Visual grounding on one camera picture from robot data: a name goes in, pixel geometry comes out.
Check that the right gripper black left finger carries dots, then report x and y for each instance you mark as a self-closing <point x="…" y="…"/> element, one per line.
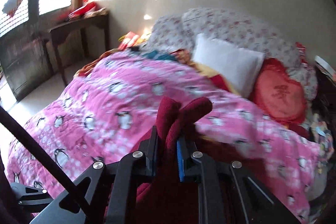
<point x="106" y="193"/>

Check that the red heart cushion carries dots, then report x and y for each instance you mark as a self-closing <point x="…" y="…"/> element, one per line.
<point x="279" y="96"/>

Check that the red box on table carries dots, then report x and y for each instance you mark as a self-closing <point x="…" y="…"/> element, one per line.
<point x="82" y="10"/>

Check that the small colourful clothes pile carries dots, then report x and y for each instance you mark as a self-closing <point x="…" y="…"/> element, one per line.
<point x="321" y="134"/>

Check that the dark red sweater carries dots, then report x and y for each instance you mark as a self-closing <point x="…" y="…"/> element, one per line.
<point x="166" y="199"/>

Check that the pink penguin blanket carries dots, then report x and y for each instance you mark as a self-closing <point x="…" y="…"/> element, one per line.
<point x="105" y="114"/>

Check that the black rod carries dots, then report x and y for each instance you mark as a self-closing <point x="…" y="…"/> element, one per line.
<point x="40" y="154"/>

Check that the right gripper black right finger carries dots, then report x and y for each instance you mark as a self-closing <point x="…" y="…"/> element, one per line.
<point x="228" y="192"/>

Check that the white pillow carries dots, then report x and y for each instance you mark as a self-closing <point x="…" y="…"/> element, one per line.
<point x="239" y="66"/>

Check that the dark carved wooden headboard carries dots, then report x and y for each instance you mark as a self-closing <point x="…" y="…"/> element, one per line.
<point x="324" y="102"/>

